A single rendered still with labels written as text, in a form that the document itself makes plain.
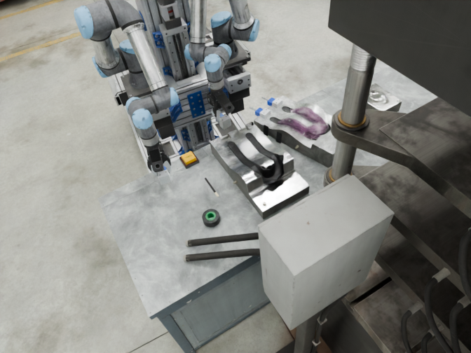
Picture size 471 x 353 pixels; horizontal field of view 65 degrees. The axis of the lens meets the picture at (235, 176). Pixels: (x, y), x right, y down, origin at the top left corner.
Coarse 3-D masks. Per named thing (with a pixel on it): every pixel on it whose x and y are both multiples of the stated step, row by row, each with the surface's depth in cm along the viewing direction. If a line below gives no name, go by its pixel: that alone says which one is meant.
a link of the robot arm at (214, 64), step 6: (210, 54) 170; (204, 60) 168; (210, 60) 167; (216, 60) 166; (222, 60) 172; (210, 66) 167; (216, 66) 167; (222, 66) 172; (210, 72) 170; (216, 72) 170; (210, 78) 173; (216, 78) 172; (222, 78) 175
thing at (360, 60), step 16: (352, 48) 86; (352, 64) 87; (368, 64) 85; (352, 80) 90; (368, 80) 89; (352, 96) 93; (368, 96) 94; (352, 112) 97; (336, 144) 110; (336, 160) 113; (352, 160) 112; (336, 176) 118
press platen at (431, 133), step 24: (336, 120) 102; (384, 120) 101; (408, 120) 99; (432, 120) 99; (456, 120) 98; (360, 144) 99; (384, 144) 96; (408, 144) 94; (432, 144) 93; (456, 144) 93; (432, 168) 89; (456, 168) 88; (456, 192) 85
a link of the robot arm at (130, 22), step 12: (120, 0) 148; (120, 12) 148; (132, 12) 150; (120, 24) 151; (132, 24) 150; (132, 36) 152; (144, 36) 154; (132, 48) 156; (144, 48) 153; (144, 60) 154; (156, 60) 157; (144, 72) 156; (156, 72) 156; (156, 84) 156; (156, 96) 157; (168, 96) 158; (156, 108) 158
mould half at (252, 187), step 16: (256, 128) 196; (224, 144) 191; (240, 144) 190; (272, 144) 188; (224, 160) 185; (256, 160) 179; (272, 160) 175; (288, 160) 174; (240, 176) 172; (256, 176) 170; (288, 176) 178; (256, 192) 174; (272, 192) 173; (288, 192) 172; (304, 192) 175; (256, 208) 173; (272, 208) 169
